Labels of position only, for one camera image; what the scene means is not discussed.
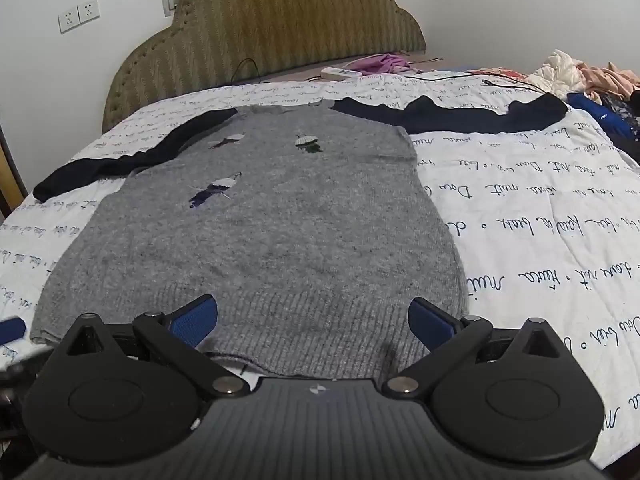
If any dark wooden bed frame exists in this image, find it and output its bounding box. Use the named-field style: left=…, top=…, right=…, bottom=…
left=0, top=122, right=30, bottom=221

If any pink garment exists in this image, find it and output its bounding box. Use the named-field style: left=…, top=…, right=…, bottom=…
left=575, top=60, right=640, bottom=105

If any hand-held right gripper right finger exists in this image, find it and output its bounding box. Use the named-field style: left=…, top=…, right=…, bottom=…
left=382, top=297, right=568, bottom=395

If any blue garment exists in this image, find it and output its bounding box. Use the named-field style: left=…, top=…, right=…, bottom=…
left=566, top=91, right=640, bottom=142

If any white puffy jacket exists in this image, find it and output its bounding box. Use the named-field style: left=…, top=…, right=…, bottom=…
left=526, top=49, right=587, bottom=101

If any olive upholstered headboard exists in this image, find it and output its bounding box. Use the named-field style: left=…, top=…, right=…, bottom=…
left=102, top=0, right=427, bottom=134

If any black cable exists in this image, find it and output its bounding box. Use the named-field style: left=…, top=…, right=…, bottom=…
left=233, top=58, right=263, bottom=84

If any grey sweater with navy sleeves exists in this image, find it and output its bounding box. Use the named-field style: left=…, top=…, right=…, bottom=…
left=30, top=94, right=569, bottom=378

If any white power strip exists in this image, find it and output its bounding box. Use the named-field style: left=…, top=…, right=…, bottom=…
left=320, top=66, right=363, bottom=81

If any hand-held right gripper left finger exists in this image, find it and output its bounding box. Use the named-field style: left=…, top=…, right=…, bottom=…
left=60, top=296, right=247, bottom=396

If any white script-printed quilt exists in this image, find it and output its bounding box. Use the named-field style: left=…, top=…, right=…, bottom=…
left=0, top=69, right=640, bottom=461

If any purple cloth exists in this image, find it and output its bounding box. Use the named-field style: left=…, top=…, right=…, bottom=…
left=345, top=53, right=423, bottom=75

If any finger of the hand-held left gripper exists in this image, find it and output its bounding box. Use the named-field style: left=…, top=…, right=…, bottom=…
left=0, top=316, right=27, bottom=345

